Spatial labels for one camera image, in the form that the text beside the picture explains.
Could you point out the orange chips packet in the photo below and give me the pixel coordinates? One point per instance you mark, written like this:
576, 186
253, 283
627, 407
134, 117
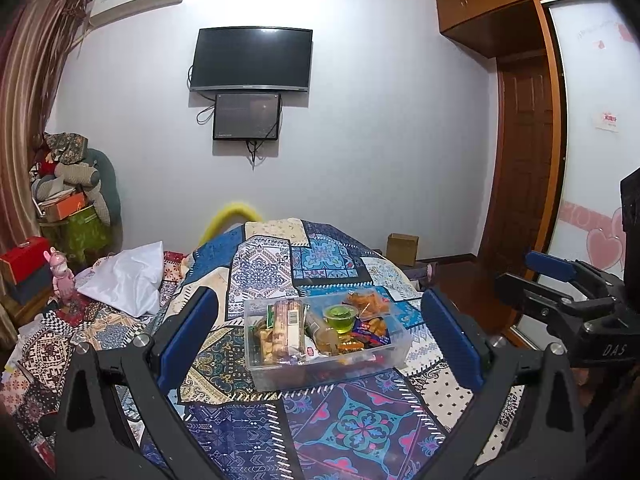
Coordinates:
369, 304

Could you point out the small black wall monitor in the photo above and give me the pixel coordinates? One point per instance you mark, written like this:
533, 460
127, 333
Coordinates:
246, 115

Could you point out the blue snack packet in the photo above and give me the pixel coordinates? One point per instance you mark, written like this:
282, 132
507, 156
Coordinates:
371, 331

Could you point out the black wall television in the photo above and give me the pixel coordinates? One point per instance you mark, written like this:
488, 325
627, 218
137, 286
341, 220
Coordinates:
250, 59

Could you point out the green jelly cup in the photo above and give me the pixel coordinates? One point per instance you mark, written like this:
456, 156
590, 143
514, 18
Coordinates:
340, 315

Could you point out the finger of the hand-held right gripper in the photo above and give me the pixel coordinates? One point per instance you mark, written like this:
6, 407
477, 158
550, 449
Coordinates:
540, 297
550, 266

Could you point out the dark grey box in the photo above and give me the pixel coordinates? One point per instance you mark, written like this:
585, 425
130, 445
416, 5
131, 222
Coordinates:
30, 285

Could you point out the cardboard box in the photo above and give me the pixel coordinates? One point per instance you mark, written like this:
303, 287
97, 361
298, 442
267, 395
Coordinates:
402, 249

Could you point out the orange box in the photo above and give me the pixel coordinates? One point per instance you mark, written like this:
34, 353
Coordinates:
65, 207

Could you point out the green patterned box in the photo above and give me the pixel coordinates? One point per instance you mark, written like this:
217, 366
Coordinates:
82, 235

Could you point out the yellow tube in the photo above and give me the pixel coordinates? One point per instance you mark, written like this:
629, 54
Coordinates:
227, 215

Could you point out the white heart sticker sliding door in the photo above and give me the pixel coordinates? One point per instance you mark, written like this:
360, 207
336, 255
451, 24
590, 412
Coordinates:
595, 200

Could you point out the pile of clothes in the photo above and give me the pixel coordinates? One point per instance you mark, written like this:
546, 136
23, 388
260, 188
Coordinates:
75, 170

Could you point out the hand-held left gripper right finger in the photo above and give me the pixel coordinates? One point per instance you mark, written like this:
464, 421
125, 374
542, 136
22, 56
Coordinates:
450, 341

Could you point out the white and red door label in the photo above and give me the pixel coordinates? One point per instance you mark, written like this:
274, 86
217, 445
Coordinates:
607, 121

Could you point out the patchwork blanket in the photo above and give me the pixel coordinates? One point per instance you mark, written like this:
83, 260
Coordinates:
350, 425

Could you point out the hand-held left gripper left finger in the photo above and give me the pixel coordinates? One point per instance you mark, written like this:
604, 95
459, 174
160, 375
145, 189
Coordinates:
187, 331

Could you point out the brown wooden overhead cabinet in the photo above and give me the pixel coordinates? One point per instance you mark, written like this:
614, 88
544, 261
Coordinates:
500, 5

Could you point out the yellow puffed snack packet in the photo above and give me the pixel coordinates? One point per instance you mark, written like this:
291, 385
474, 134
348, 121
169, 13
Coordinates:
262, 347

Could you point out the beige striped snack packet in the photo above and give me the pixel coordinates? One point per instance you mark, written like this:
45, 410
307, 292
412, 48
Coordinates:
288, 325

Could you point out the brown wooden door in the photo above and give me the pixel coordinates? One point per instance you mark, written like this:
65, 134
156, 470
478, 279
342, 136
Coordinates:
520, 160

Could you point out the white pillow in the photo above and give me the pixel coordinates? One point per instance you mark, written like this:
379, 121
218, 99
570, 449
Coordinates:
122, 280

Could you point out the pink doll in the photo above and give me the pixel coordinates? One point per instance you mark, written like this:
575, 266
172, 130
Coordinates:
61, 275

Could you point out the brown curtain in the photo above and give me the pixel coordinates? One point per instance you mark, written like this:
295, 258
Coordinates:
30, 110

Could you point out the clear plastic container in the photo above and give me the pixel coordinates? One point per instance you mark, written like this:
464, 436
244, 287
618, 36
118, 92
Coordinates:
330, 372

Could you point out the red box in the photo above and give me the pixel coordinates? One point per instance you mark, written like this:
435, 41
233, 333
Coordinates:
22, 260

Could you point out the brown jelly cup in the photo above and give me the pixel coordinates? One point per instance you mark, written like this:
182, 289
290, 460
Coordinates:
327, 342

